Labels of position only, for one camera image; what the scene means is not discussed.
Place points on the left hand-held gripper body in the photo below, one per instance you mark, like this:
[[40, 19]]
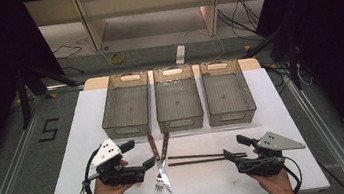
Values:
[[105, 154]]

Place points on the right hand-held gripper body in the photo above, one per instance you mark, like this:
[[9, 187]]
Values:
[[269, 161]]

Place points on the clear grey plastic bin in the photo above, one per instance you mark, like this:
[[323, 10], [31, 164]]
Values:
[[227, 96], [127, 129], [177, 103]]

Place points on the dark brown chopstick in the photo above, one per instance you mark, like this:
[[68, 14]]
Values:
[[202, 161], [201, 155]]

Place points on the person's right hand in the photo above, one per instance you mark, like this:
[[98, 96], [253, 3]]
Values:
[[277, 182]]

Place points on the white table cover sheet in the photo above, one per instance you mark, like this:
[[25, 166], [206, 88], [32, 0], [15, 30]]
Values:
[[204, 180]]

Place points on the yellow tape roll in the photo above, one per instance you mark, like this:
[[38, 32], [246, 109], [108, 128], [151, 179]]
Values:
[[118, 58]]

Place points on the black metal stand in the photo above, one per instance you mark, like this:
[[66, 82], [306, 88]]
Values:
[[24, 103], [293, 60]]

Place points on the white power strip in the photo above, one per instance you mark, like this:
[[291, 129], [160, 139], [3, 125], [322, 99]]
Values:
[[180, 54]]

